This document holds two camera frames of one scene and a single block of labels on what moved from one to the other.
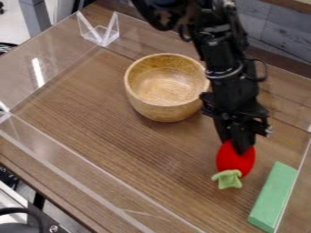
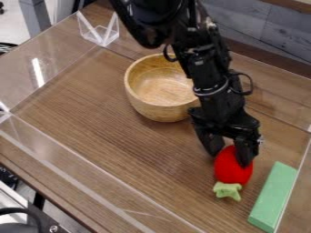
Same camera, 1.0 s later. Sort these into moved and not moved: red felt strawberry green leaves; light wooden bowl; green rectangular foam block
Moved: red felt strawberry green leaves
Not moved: light wooden bowl; green rectangular foam block
